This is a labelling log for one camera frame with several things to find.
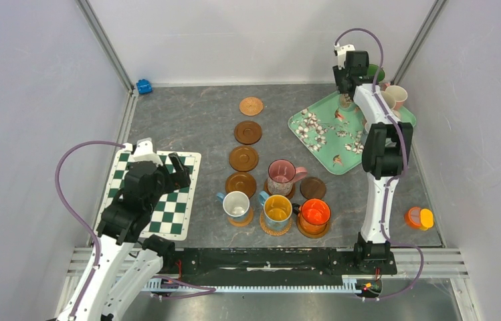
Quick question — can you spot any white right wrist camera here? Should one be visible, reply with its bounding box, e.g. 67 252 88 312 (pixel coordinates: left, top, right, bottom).
334 43 355 69

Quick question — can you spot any small white blue mug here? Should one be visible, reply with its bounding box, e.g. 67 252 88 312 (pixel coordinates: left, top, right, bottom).
363 122 370 135

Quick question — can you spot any large cream mug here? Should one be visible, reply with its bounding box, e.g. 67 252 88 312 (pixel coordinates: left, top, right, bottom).
381 91 401 120

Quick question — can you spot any dark walnut wooden coaster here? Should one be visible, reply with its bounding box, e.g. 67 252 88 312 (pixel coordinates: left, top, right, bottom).
300 177 327 199

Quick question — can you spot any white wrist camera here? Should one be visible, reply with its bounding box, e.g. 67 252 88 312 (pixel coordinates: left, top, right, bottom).
130 138 164 166
334 43 355 69

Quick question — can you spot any white floral mug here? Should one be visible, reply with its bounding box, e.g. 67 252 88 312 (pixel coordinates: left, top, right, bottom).
338 94 357 112

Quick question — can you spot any blue toy block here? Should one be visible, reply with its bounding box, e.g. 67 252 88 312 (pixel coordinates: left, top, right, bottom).
136 79 153 95

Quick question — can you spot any orange mug black handle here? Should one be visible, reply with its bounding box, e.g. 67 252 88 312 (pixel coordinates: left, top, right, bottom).
292 199 331 233

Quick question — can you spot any orange yellow small container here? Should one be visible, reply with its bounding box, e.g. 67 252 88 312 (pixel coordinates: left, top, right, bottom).
404 207 434 231

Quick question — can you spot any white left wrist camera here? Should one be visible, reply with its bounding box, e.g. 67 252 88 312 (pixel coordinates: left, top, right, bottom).
130 138 164 166

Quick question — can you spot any yellow inside mug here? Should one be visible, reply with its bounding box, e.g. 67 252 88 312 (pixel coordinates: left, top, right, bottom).
259 191 292 231

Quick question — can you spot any light cork coaster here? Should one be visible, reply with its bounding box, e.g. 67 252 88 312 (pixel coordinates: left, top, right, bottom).
239 96 264 116

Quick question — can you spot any woven rattan coaster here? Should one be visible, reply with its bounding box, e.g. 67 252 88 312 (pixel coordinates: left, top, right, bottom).
260 212 293 237

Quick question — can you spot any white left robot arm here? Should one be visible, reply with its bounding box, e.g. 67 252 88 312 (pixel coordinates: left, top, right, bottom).
57 152 191 320

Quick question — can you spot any pink white mug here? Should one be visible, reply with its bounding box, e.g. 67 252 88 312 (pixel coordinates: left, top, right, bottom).
383 85 408 110

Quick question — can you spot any blue patterned mug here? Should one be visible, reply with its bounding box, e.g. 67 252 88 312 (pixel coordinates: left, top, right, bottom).
216 191 250 223

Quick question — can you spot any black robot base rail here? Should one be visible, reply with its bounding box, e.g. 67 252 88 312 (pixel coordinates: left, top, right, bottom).
160 247 397 286

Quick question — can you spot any green inside mug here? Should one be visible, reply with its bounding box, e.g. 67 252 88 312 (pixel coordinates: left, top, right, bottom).
367 64 385 84

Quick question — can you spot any pink patterned mug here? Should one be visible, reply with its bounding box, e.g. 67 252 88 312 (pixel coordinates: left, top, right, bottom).
266 159 308 196

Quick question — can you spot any brown ridged wooden coaster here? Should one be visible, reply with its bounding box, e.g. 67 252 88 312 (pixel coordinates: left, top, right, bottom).
296 218 331 239

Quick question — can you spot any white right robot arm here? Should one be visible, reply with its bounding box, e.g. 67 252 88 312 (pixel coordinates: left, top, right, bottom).
333 45 413 273

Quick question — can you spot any green white chessboard mat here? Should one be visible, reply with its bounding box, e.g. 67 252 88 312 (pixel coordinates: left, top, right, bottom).
99 150 201 241

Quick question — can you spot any light orange wooden coaster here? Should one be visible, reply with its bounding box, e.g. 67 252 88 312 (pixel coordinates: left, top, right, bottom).
227 209 254 227

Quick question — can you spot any mint green floral tray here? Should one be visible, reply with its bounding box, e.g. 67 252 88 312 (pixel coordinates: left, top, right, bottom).
288 92 415 175

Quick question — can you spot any brown wooden saucer coaster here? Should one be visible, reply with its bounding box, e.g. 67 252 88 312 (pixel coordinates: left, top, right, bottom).
263 181 296 199
233 120 262 145
225 172 257 198
229 146 259 172

